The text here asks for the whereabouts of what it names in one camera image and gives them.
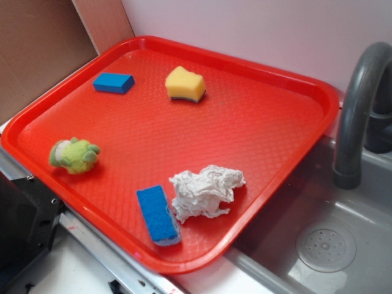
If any grey plastic sink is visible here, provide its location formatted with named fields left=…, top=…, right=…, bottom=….
left=226, top=137, right=391, bottom=293

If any green plush toy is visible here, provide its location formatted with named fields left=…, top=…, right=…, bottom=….
left=48, top=137, right=100, bottom=175

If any blue scrubbing sponge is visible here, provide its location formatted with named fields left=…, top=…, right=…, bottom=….
left=137, top=186, right=181, bottom=247

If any blue rectangular block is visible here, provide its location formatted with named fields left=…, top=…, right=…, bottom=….
left=92, top=73, right=135, bottom=94

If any grey faucet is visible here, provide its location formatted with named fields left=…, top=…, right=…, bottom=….
left=333, top=42, right=391, bottom=189

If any brown cardboard panel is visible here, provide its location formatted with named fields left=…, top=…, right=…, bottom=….
left=1, top=1, right=97, bottom=123

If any crumpled white paper towel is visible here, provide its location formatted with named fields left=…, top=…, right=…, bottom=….
left=169, top=165, right=246, bottom=224

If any yellow sponge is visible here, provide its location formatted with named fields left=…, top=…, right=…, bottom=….
left=165, top=66, right=206, bottom=103

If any sink drain strainer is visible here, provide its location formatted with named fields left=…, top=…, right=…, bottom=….
left=295, top=222, right=356, bottom=273

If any red plastic tray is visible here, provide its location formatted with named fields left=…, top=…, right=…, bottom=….
left=1, top=37, right=339, bottom=274

